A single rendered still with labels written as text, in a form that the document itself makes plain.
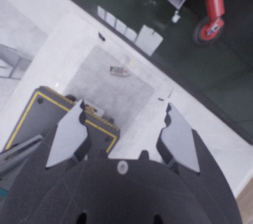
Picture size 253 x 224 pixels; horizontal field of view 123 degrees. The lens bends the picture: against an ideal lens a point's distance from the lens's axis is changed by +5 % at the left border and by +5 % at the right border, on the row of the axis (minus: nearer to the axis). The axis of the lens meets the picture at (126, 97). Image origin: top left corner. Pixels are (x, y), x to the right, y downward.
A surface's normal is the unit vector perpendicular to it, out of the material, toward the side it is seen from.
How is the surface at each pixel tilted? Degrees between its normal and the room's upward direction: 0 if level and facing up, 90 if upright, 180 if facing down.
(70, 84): 0
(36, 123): 0
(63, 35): 12
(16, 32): 0
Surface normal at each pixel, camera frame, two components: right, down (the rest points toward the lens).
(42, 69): -0.11, -0.04
